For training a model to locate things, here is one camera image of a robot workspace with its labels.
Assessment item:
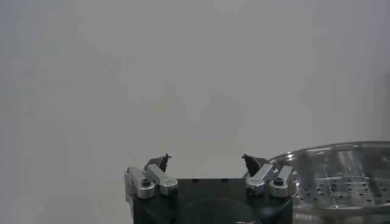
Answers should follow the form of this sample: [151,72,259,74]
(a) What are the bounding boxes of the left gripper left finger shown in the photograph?
[124,153,179,200]

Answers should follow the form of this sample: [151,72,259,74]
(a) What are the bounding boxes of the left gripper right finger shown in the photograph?
[241,153,298,198]

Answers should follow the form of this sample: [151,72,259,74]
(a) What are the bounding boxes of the steel perforated steamer pot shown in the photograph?
[243,141,390,224]

